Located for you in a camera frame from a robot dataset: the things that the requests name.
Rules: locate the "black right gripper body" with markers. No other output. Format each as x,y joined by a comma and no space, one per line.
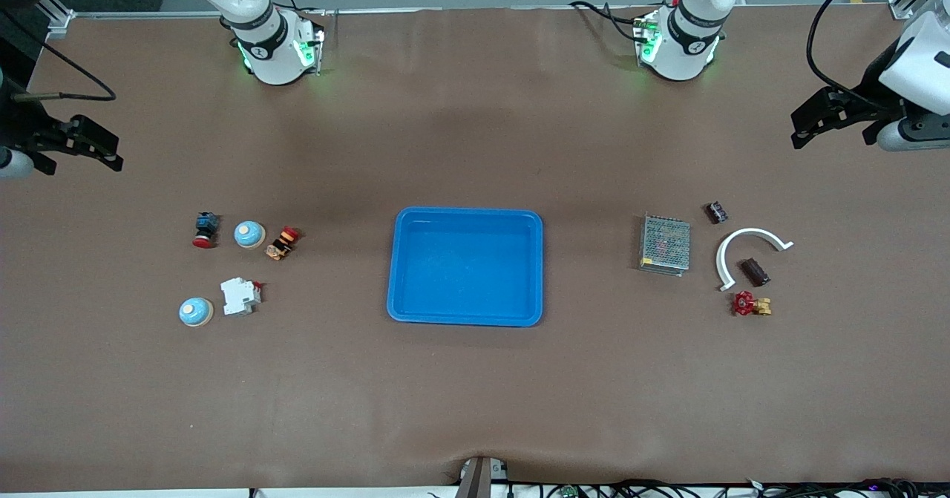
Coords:
21,122

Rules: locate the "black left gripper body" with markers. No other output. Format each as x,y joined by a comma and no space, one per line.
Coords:
878,88

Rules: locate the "dark brown capacitor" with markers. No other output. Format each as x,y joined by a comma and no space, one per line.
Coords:
755,272
716,211

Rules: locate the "light blue service bell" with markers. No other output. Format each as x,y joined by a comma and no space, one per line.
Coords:
196,312
249,234

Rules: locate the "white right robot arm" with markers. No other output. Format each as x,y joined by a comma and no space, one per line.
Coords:
260,38

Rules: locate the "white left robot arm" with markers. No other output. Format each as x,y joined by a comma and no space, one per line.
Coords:
690,38

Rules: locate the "white curved plastic piece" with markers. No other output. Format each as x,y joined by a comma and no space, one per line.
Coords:
720,260

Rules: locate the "metal mesh power supply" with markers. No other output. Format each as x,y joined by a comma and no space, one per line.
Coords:
665,246

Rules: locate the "white circuit breaker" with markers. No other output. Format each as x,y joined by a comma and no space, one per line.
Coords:
240,296

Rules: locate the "orange yellow emergency stop button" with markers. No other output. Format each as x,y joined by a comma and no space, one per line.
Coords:
282,243

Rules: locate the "blue plastic tray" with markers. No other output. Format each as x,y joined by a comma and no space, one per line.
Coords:
467,268

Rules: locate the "brown metal table clamp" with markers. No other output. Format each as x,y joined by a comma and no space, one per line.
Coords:
479,479

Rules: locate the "red mushroom push button switch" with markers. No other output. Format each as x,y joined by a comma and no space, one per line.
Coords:
205,229

